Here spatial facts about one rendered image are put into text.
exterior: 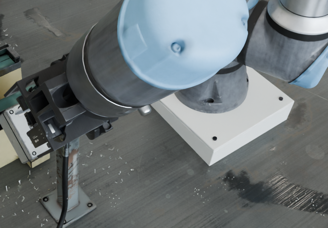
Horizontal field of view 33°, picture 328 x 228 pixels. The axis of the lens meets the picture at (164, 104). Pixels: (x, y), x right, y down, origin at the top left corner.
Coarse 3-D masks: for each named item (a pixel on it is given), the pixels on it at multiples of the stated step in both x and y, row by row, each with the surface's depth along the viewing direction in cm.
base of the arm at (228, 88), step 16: (240, 64) 100; (208, 80) 100; (224, 80) 100; (240, 80) 102; (176, 96) 106; (192, 96) 102; (208, 96) 103; (224, 96) 102; (240, 96) 104; (208, 112) 104; (224, 112) 104
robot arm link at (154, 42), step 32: (128, 0) 34; (160, 0) 32; (192, 0) 33; (224, 0) 34; (96, 32) 39; (128, 32) 34; (160, 32) 32; (192, 32) 32; (224, 32) 33; (96, 64) 39; (128, 64) 35; (160, 64) 33; (192, 64) 32; (224, 64) 34; (128, 96) 39; (160, 96) 38
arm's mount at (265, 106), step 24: (168, 96) 106; (264, 96) 108; (168, 120) 106; (192, 120) 102; (216, 120) 103; (240, 120) 103; (264, 120) 104; (192, 144) 103; (216, 144) 99; (240, 144) 104
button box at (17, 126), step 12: (12, 108) 68; (0, 120) 70; (12, 120) 67; (24, 120) 68; (12, 132) 69; (24, 132) 68; (12, 144) 71; (24, 144) 68; (24, 156) 69; (36, 156) 68
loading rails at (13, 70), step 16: (0, 48) 97; (0, 64) 95; (16, 64) 97; (0, 80) 96; (16, 80) 99; (0, 96) 99; (16, 96) 91; (0, 112) 87; (0, 128) 88; (0, 144) 91; (0, 160) 94; (32, 160) 95
